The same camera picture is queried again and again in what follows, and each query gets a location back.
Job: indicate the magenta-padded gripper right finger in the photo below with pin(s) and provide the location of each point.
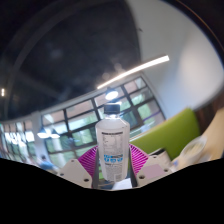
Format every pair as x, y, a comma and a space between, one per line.
138, 160

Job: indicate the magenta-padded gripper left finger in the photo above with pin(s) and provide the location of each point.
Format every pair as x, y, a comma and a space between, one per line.
87, 163

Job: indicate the clear plastic water bottle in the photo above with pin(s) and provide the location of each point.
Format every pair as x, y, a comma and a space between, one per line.
112, 140

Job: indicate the green bench backrest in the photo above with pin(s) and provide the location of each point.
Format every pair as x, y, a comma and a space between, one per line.
170, 133

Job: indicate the pendant ceiling lamps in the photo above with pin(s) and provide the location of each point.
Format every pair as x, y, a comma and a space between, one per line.
111, 95

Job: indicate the long linear ceiling light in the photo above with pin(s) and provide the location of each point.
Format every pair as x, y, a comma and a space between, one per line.
136, 70

